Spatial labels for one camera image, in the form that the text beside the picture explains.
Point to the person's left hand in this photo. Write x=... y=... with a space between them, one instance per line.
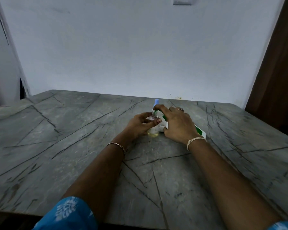
x=134 y=128

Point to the blue bottle cap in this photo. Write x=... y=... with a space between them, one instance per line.
x=156 y=102

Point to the person's left thumb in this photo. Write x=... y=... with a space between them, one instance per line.
x=154 y=123

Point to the brown wooden door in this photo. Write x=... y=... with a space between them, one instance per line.
x=276 y=74

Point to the white wall switch plate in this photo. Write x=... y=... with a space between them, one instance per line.
x=182 y=0

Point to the person's right middle finger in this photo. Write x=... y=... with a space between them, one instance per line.
x=172 y=109

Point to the clear bottle with yellow liquid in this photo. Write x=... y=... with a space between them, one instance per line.
x=154 y=131

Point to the white wrist band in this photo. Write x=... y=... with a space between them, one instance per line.
x=194 y=139

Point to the person's right thumb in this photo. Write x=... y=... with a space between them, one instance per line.
x=166 y=130

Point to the person's right forearm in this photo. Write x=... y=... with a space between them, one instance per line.
x=230 y=186

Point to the person's right hand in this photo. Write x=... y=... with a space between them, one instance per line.
x=180 y=126

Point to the person's left forearm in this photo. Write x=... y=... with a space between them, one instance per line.
x=99 y=179

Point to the green and white box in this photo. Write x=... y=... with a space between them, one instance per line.
x=200 y=132

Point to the blue patterned sleeve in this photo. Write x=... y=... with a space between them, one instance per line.
x=67 y=215
x=282 y=226

